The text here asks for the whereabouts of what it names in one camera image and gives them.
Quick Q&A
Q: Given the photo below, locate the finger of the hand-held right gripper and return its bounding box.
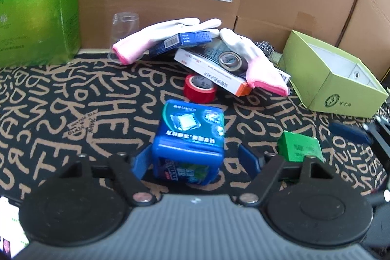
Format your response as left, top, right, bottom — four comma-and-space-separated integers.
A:
328, 121, 378, 146

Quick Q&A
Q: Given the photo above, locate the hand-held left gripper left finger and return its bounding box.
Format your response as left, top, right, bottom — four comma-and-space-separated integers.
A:
58, 145, 156, 207

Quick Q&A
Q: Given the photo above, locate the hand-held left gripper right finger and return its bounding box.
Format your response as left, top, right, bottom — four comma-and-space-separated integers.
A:
233, 144, 334, 207

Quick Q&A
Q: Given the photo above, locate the blue gum container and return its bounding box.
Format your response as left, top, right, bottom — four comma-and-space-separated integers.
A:
151, 99, 226, 186

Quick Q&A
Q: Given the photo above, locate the light green box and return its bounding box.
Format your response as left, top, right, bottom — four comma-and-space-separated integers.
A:
277, 30, 390, 118

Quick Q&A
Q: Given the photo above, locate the white orange medicine box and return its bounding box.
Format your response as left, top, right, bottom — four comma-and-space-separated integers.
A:
174, 48, 254, 97

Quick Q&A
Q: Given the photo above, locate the steel wool scrubber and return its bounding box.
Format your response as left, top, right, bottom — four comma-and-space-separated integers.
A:
254, 40, 276, 58

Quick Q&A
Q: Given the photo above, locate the dark blue small box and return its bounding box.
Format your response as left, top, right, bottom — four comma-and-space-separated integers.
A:
148, 30, 213, 59

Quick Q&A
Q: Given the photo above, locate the white pink work glove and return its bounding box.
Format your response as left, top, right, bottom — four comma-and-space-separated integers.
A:
112, 18, 222, 65
219, 28, 291, 96

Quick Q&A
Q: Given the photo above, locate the clear plastic cup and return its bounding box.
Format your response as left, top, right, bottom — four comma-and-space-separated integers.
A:
108, 12, 141, 61

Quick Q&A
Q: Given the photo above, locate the small green box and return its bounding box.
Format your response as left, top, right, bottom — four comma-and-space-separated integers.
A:
276, 131, 324, 163

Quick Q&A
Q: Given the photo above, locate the black letter-print carpet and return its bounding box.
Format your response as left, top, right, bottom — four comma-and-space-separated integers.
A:
0, 48, 390, 206

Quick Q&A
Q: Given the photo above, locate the red tape roll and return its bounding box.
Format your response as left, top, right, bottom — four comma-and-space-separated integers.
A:
184, 74, 219, 103

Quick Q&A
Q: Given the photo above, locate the black tape roll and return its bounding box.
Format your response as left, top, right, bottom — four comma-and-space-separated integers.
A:
217, 50, 243, 71

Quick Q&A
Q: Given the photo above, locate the dark flat packet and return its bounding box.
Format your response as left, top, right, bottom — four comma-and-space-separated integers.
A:
190, 38, 254, 78

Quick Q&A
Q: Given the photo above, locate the white printed card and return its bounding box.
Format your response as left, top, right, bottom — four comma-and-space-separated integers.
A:
0, 195, 30, 259

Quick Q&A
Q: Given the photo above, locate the large glossy green box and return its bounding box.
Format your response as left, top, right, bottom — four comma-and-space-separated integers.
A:
0, 0, 82, 67

